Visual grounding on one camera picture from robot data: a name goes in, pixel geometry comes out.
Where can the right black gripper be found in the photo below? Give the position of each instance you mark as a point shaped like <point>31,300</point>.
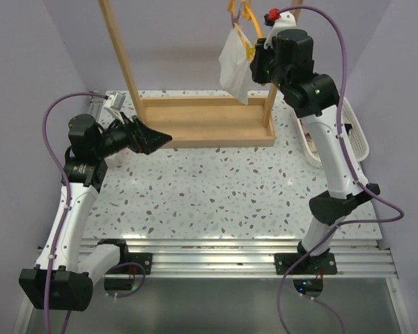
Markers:
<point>256,65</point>

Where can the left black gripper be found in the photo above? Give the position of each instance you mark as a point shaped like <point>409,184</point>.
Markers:
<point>142,139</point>

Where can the white underwear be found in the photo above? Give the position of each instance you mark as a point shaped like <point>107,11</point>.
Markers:
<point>235,74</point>

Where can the orange plastic hanger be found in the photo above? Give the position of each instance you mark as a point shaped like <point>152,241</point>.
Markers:
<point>244,10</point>

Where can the purple clothespin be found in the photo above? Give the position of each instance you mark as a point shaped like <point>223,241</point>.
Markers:
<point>234,21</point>

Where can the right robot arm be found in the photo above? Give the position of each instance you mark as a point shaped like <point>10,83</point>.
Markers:
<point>287,61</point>

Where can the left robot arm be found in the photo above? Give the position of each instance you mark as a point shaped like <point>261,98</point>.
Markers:
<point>60,280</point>

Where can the yellow clothespin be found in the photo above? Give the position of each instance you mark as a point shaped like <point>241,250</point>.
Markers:
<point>250,50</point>

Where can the wooden hanging rack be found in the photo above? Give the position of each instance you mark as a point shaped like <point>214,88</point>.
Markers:
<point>197,121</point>

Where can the clothes in basket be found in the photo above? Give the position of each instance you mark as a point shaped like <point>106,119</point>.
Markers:
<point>310,143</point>

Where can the white laundry basket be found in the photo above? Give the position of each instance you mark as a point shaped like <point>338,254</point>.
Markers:
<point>354,131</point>

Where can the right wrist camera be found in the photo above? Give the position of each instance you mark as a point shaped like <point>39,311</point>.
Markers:
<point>278,22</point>

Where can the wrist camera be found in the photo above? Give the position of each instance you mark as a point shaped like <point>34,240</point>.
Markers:
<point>278,22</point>
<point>114,104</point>

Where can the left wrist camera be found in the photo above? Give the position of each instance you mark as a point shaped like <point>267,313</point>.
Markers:
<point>114,104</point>

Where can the aluminium mounting rail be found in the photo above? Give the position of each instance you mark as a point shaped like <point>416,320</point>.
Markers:
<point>254,258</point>

